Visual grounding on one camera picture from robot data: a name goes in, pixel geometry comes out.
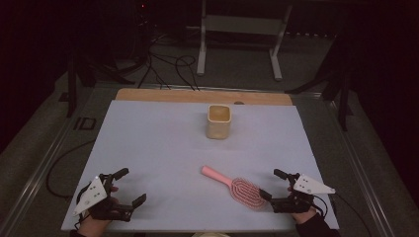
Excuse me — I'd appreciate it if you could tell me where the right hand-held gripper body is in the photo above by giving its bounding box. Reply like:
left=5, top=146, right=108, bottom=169
left=270, top=172, right=336, bottom=214

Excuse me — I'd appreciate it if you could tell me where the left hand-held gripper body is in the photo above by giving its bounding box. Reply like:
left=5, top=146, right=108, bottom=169
left=72, top=173, right=134, bottom=222

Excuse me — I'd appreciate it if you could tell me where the pink hairbrush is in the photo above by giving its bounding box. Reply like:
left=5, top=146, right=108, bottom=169
left=201, top=165, right=269, bottom=210

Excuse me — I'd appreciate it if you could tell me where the beige square cup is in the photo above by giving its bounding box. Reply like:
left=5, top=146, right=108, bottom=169
left=206, top=104, right=232, bottom=140

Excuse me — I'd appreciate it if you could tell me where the person's right hand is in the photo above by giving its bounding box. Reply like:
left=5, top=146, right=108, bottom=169
left=290, top=206, right=318, bottom=225

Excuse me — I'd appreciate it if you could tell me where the person's left hand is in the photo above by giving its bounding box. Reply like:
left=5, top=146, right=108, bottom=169
left=78, top=215, right=113, bottom=237

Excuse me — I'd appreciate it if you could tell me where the white table mat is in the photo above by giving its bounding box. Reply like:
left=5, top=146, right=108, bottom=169
left=60, top=100, right=340, bottom=233

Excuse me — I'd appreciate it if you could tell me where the dark metal stand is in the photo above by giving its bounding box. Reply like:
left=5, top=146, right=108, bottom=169
left=285, top=33, right=355, bottom=132
left=57, top=48, right=136, bottom=119

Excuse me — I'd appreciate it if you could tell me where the wooden table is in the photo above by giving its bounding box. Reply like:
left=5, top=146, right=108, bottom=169
left=115, top=88, right=293, bottom=107

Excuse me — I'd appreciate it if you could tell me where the white metal stand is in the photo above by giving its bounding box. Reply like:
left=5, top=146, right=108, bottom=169
left=196, top=0, right=294, bottom=82

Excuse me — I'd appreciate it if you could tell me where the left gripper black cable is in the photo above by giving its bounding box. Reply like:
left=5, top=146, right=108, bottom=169
left=74, top=182, right=93, bottom=228

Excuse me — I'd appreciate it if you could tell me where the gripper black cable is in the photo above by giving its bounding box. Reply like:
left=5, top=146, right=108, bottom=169
left=312, top=194, right=374, bottom=237
left=74, top=182, right=93, bottom=228

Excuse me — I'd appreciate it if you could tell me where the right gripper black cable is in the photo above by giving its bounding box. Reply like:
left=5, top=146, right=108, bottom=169
left=312, top=194, right=374, bottom=237

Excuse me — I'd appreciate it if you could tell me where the black floor cable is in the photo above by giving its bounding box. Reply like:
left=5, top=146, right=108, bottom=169
left=44, top=139, right=97, bottom=200

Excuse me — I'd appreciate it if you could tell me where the metal floor rail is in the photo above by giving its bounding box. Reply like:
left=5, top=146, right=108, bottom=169
left=322, top=95, right=396, bottom=237
left=0, top=108, right=83, bottom=237

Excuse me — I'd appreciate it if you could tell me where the black rectangular floor frame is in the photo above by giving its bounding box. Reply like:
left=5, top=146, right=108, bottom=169
left=72, top=117, right=98, bottom=131

